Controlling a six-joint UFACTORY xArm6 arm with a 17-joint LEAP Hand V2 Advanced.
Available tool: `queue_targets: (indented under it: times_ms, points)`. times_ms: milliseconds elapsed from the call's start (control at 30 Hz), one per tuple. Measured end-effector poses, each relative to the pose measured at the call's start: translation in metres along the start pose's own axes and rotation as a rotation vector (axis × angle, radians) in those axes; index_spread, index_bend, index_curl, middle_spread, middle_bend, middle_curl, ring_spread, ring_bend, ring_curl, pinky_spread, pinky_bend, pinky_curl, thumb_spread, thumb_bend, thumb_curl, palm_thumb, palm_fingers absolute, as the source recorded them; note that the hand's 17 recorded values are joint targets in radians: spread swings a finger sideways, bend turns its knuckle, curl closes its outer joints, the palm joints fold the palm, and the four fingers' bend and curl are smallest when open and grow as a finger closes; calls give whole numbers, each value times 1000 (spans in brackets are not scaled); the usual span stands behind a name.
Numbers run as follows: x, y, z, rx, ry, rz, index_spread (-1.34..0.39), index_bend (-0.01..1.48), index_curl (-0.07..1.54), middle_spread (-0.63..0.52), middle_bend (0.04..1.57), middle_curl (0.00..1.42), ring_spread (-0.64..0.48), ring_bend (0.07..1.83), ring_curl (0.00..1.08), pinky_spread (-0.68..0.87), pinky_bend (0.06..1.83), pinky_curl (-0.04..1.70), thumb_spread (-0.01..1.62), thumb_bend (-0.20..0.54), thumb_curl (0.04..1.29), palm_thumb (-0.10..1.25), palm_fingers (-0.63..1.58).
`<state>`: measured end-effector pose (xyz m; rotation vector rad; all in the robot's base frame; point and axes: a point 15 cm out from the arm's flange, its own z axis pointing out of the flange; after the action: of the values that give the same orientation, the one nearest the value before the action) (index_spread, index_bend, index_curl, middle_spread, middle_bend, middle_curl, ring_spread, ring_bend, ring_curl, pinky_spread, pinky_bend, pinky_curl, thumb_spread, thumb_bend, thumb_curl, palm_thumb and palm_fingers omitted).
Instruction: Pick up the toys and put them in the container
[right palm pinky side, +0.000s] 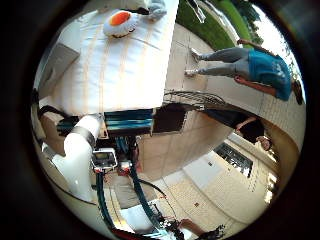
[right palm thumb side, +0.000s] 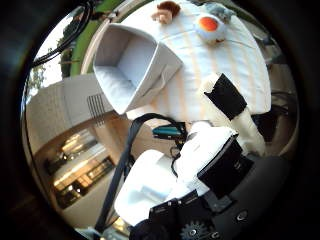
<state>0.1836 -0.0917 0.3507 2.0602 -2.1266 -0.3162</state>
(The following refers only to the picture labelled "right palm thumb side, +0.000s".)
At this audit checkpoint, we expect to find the white orange round plush toy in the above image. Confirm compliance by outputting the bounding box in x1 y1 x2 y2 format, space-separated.
193 12 228 45

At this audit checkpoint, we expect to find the grey blue plush toy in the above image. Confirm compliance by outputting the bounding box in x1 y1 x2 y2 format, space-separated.
203 2 237 24

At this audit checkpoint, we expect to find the white fabric container box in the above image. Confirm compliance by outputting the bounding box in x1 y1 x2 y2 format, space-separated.
92 22 184 116

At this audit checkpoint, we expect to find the teal connector piece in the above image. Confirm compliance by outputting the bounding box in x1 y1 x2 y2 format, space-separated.
152 124 184 139

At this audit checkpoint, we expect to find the white orange striped tablecloth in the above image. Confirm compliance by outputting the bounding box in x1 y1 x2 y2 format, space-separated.
119 0 272 123

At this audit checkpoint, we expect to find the dark blue strap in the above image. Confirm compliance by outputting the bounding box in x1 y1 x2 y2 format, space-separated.
94 112 188 234

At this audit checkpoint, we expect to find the metal wall grille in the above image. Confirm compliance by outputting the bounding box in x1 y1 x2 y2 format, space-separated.
86 93 107 128

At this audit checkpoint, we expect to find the black cable bundle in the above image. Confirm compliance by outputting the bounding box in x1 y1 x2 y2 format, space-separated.
32 0 95 68

